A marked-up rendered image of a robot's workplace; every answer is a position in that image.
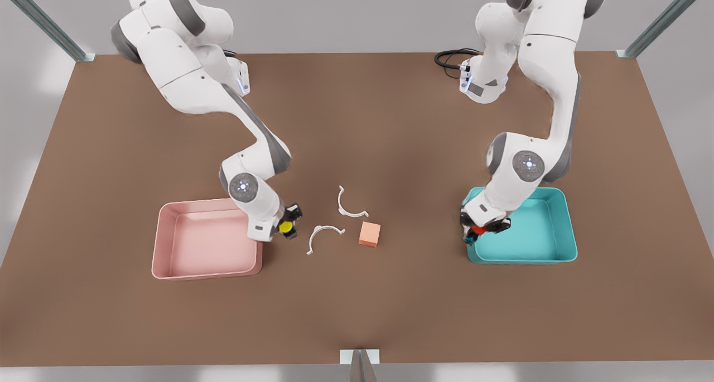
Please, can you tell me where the blue storage box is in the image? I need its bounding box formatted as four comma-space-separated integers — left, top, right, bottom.
463, 186, 578, 265

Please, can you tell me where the pink storage box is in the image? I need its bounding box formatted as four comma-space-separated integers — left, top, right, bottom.
152, 198, 263, 281

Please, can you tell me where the orange block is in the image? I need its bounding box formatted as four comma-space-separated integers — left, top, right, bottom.
358, 221, 382, 248

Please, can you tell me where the white curved bracket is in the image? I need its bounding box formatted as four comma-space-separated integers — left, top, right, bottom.
337, 185, 370, 219
306, 225, 346, 256

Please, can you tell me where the silver frame post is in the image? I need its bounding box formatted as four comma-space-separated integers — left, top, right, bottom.
340, 349, 380, 382
616, 0, 714, 59
0, 0, 96, 63

